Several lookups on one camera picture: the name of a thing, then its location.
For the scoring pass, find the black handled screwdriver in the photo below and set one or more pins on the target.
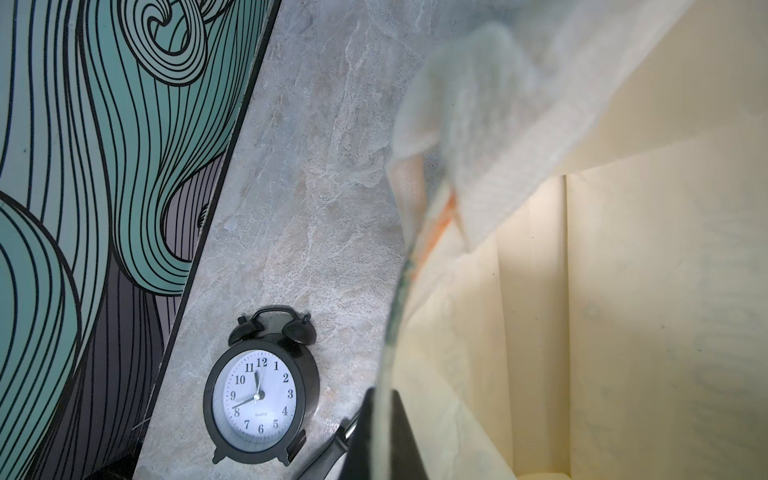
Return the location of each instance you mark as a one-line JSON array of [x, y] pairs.
[[333, 450]]

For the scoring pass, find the cream floral grocery bag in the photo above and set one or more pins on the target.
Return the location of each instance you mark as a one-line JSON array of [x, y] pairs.
[[583, 192]]

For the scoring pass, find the black alarm clock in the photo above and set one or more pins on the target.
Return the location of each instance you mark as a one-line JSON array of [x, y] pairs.
[[262, 392]]

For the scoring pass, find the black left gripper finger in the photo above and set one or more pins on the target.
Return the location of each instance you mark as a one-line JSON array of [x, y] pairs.
[[404, 458]]

